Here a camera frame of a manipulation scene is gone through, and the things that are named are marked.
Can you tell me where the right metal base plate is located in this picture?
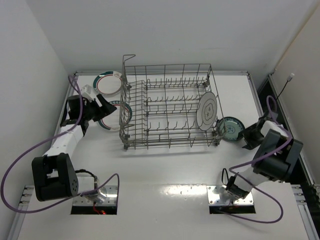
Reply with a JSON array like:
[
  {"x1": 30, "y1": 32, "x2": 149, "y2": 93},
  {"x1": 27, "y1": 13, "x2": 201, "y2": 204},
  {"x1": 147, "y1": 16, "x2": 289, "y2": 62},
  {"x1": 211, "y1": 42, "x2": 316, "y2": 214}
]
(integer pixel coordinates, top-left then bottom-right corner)
[{"x1": 206, "y1": 185, "x2": 254, "y2": 207}]

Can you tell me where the black cable with white plug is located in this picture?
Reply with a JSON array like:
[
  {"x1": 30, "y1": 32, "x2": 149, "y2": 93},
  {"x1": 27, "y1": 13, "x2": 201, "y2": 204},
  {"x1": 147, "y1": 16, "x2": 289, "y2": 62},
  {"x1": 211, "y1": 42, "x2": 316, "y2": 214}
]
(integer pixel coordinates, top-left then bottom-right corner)
[{"x1": 276, "y1": 72, "x2": 295, "y2": 100}]

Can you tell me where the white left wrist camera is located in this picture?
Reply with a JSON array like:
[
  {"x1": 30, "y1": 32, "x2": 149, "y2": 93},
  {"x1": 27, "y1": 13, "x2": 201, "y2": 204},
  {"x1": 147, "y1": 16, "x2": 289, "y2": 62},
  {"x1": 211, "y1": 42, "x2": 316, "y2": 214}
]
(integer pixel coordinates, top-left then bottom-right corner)
[{"x1": 80, "y1": 84, "x2": 96, "y2": 102}]

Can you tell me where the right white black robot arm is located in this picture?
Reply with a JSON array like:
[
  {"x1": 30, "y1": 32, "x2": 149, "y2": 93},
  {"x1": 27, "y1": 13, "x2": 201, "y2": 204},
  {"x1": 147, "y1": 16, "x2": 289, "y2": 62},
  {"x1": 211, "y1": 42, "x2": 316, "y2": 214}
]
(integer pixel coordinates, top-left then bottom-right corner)
[{"x1": 224, "y1": 120, "x2": 304, "y2": 201}]

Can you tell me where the metal base plate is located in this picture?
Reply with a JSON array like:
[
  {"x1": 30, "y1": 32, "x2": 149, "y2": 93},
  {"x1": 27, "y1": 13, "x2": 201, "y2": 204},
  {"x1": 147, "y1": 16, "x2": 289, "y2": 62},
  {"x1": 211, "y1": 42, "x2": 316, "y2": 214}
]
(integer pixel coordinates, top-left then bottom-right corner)
[
  {"x1": 72, "y1": 185, "x2": 118, "y2": 207},
  {"x1": 206, "y1": 185, "x2": 254, "y2": 207}
]

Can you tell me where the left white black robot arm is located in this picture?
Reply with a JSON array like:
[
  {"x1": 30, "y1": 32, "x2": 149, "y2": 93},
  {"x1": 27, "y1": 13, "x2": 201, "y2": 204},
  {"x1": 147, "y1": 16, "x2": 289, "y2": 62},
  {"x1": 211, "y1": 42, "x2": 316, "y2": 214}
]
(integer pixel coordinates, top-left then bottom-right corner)
[{"x1": 31, "y1": 94, "x2": 117, "y2": 202}]

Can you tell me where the blue floral teal plate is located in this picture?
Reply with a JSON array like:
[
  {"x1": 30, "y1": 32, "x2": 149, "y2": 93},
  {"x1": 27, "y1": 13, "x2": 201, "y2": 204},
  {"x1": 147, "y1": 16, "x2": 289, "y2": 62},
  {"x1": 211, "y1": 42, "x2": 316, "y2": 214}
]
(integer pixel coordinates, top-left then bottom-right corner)
[{"x1": 217, "y1": 116, "x2": 245, "y2": 142}]

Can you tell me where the white plate teal line pattern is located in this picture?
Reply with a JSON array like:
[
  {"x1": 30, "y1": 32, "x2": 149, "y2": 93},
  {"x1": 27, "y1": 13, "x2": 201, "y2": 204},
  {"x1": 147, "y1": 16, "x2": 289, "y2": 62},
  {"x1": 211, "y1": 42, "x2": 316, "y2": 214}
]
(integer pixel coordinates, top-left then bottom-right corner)
[{"x1": 196, "y1": 91, "x2": 218, "y2": 131}]

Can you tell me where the green red rimmed plate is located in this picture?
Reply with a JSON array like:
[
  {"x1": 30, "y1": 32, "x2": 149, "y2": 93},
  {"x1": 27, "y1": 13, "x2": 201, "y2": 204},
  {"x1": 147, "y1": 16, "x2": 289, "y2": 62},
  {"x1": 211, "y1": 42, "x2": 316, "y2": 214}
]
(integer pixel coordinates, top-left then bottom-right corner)
[
  {"x1": 98, "y1": 100, "x2": 133, "y2": 132},
  {"x1": 92, "y1": 71, "x2": 122, "y2": 96}
]

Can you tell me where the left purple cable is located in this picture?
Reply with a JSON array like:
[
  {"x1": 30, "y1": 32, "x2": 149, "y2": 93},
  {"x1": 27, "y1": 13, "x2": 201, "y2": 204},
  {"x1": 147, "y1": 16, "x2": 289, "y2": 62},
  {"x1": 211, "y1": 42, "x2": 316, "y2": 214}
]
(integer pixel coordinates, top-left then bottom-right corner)
[{"x1": 1, "y1": 74, "x2": 120, "y2": 213}]

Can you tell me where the grey wire dish rack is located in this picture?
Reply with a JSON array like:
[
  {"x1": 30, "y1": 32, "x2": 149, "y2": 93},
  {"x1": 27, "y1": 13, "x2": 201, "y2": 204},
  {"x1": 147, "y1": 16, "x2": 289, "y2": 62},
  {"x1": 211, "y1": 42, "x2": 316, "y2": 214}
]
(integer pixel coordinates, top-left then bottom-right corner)
[{"x1": 119, "y1": 54, "x2": 224, "y2": 150}]

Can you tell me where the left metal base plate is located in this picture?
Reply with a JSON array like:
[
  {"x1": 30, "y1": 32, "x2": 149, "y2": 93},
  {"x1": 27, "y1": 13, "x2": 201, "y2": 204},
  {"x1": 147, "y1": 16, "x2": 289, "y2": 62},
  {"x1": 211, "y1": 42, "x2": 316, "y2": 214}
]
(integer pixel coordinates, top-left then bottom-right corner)
[{"x1": 72, "y1": 185, "x2": 118, "y2": 207}]

